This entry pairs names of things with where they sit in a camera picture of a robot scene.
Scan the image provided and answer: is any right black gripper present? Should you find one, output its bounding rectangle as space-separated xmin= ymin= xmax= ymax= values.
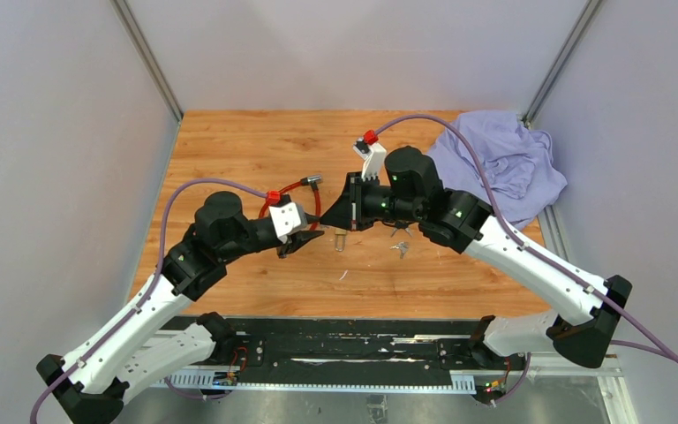
xmin=320 ymin=172 xmax=422 ymax=234

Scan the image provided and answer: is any black head key bunch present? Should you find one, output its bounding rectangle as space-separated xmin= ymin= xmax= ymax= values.
xmin=385 ymin=222 xmax=412 ymax=238

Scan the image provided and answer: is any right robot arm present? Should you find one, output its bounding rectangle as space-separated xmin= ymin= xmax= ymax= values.
xmin=320 ymin=147 xmax=632 ymax=368

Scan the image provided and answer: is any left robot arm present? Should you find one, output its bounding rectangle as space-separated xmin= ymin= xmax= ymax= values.
xmin=29 ymin=191 xmax=323 ymax=423

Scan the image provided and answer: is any silver key pair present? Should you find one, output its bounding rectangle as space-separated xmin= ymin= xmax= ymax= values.
xmin=389 ymin=241 xmax=410 ymax=259

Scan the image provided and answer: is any brass padlock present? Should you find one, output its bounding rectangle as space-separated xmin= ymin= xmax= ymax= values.
xmin=335 ymin=229 xmax=348 ymax=252

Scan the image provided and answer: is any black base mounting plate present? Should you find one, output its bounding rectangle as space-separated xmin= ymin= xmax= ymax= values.
xmin=200 ymin=317 xmax=525 ymax=389

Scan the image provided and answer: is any lavender crumpled cloth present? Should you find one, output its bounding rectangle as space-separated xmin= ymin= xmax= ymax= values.
xmin=426 ymin=110 xmax=568 ymax=230

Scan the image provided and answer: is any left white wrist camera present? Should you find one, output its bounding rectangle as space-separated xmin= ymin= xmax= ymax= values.
xmin=268 ymin=201 xmax=309 ymax=241

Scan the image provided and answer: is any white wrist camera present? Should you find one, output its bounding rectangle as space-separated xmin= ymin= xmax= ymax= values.
xmin=268 ymin=201 xmax=309 ymax=241
xmin=353 ymin=131 xmax=387 ymax=181

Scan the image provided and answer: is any red cable lock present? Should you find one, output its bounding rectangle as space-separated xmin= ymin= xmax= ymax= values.
xmin=257 ymin=172 xmax=325 ymax=232

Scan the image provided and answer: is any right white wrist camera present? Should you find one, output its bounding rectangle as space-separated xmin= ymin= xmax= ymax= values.
xmin=353 ymin=131 xmax=387 ymax=181

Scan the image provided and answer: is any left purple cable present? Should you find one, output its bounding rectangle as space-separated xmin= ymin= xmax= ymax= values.
xmin=28 ymin=178 xmax=283 ymax=424

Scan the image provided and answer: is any aluminium frame rail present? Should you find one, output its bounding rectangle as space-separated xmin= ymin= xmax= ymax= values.
xmin=146 ymin=336 xmax=624 ymax=396

